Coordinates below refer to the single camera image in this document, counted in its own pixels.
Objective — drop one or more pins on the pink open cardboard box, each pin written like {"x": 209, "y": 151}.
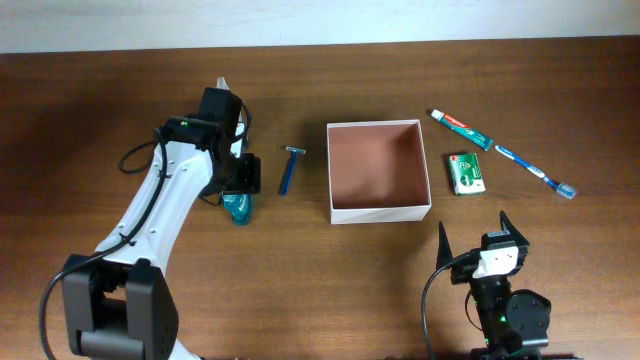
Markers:
{"x": 377, "y": 172}

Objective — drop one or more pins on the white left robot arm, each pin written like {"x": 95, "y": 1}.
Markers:
{"x": 117, "y": 303}

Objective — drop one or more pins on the green Dettol soap box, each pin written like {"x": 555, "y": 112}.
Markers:
{"x": 466, "y": 174}

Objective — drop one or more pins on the blue white toothbrush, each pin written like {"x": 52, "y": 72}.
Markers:
{"x": 563, "y": 189}

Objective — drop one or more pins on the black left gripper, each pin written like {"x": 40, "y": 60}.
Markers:
{"x": 248, "y": 174}

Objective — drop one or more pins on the green Colgate toothpaste tube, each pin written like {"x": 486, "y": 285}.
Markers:
{"x": 466, "y": 131}

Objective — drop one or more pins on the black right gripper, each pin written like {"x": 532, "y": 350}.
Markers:
{"x": 461, "y": 270}

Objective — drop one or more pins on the teal Listerine mouthwash bottle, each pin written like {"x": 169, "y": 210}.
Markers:
{"x": 239, "y": 206}

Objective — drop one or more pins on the blue disposable razor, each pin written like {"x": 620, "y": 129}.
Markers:
{"x": 290, "y": 168}

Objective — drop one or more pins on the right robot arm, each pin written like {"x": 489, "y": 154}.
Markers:
{"x": 514, "y": 323}

